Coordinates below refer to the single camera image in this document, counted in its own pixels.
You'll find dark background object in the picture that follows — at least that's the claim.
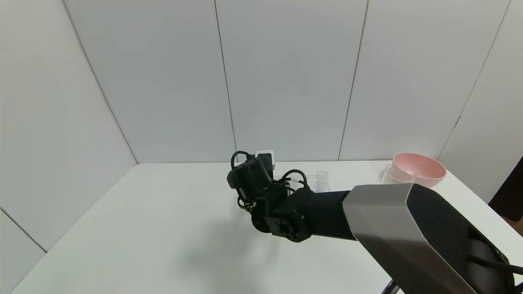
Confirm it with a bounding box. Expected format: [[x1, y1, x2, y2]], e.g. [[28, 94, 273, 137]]
[[488, 155, 523, 223]]

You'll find clear plastic test tube rack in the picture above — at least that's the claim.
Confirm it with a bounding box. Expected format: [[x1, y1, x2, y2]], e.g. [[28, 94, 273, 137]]
[[273, 175, 332, 193]]

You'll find black camera cable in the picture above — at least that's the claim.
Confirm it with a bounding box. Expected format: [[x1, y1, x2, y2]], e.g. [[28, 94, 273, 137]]
[[230, 150, 251, 170]]

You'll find clear glass beaker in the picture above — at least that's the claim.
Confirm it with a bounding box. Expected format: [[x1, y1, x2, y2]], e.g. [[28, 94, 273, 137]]
[[381, 165, 416, 185]]

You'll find blue pigment test tube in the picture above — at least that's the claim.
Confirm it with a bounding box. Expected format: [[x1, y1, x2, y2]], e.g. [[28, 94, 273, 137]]
[[315, 170, 330, 193]]

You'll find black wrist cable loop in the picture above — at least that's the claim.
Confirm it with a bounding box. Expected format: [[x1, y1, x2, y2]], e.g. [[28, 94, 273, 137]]
[[281, 169, 308, 191]]

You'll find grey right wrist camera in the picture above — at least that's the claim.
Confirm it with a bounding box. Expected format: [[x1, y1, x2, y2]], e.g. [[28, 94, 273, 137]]
[[255, 149, 275, 170]]

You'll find pink bowl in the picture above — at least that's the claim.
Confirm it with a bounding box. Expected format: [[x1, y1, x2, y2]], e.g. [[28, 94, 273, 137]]
[[392, 153, 447, 187]]

